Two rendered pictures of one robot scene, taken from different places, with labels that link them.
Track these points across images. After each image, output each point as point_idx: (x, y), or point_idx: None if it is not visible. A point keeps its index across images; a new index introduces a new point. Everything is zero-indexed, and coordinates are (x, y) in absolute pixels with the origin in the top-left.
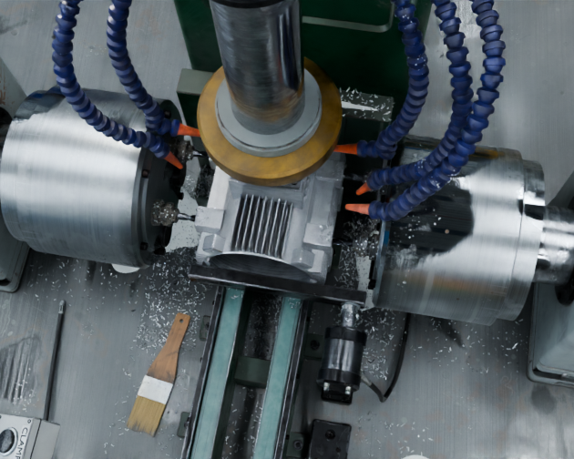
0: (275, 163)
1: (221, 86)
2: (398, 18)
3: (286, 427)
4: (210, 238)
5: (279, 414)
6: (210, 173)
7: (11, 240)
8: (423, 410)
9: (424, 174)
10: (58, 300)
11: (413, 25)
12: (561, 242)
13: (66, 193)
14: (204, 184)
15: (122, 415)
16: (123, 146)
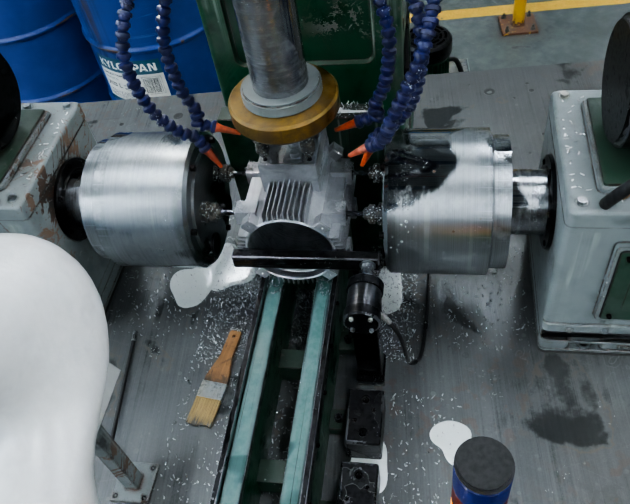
0: (288, 120)
1: (245, 78)
2: (378, 44)
3: (323, 381)
4: (246, 216)
5: (316, 374)
6: None
7: (93, 280)
8: (449, 384)
9: (405, 114)
10: (132, 332)
11: None
12: (534, 185)
13: (130, 187)
14: None
15: (183, 414)
16: (175, 149)
